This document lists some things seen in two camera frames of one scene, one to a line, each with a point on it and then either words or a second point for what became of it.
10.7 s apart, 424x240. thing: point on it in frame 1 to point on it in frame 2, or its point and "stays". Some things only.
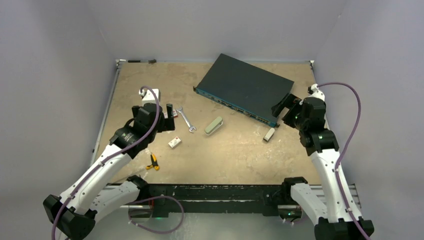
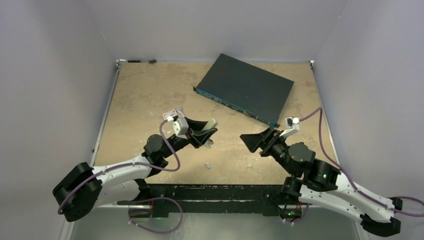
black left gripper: x=166 y=124 to x=196 y=138
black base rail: x=267 y=199 stays
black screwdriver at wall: x=150 y=61 stays
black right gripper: x=291 y=101 to x=253 y=142
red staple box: x=174 y=114 stays
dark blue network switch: x=244 y=88 stays
